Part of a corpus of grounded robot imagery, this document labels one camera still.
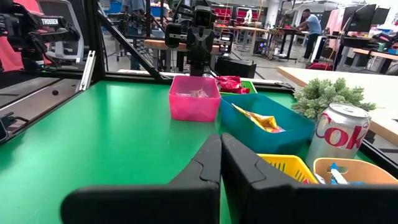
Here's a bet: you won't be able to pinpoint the red Skittles packet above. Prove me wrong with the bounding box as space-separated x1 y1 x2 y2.
216 75 242 91
228 85 251 95

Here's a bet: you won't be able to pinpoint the background workbench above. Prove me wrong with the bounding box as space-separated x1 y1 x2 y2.
214 25 280 57
353 48 398 75

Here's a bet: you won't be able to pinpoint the orange plastic bin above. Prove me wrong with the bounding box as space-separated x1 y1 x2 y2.
313 157 398 185

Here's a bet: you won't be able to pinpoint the black equipment case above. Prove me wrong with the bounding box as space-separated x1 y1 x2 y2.
214 57 257 78

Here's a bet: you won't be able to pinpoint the silver frame bracket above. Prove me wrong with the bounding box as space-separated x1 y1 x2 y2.
79 50 96 91

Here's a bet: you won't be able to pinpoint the pink plastic bin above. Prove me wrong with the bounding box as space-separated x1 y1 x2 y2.
169 75 221 123

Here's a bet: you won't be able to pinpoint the silver Diet Coke can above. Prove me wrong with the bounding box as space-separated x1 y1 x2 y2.
305 102 371 170

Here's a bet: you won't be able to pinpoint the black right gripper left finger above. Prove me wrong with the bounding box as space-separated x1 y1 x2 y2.
60 134 222 224

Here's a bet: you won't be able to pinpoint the red shelf bins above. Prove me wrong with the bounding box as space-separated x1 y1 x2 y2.
214 6 265 23

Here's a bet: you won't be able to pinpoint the large tan wooden desk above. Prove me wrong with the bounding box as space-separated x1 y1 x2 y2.
276 65 398 147

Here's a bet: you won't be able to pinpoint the artificial green plant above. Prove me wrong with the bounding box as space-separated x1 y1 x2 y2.
291 77 377 122

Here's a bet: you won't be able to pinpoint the clear gummy candy wrapper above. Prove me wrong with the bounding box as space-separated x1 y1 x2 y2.
175 88 210 98

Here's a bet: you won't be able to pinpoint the blue white candy bar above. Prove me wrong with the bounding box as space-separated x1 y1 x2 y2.
329 162 349 185
313 173 328 185

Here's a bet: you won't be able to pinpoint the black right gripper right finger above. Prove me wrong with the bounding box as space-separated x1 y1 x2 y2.
220 133 398 224

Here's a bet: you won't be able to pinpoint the white tower fan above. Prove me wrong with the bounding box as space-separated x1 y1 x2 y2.
310 35 327 63

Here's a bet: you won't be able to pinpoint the green plastic basket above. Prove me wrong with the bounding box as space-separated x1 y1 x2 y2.
219 80 258 96

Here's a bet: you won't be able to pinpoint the blue plastic bin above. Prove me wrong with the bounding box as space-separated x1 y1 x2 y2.
220 93 316 156

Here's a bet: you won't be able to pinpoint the grey office chair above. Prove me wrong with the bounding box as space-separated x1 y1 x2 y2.
37 0 85 62

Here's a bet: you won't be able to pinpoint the yellow plastic basket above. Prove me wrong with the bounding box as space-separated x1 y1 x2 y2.
257 154 320 185

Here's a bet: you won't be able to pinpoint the blue table bin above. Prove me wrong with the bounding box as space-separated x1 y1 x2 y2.
107 0 170 19

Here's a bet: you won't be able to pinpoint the red curtain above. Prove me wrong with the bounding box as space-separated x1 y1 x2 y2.
0 0 52 72

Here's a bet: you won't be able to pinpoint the black diagonal frame strut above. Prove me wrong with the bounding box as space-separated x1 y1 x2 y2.
96 11 163 81

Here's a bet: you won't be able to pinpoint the yellow purple candy packet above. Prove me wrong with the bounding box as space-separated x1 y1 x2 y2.
231 103 285 134

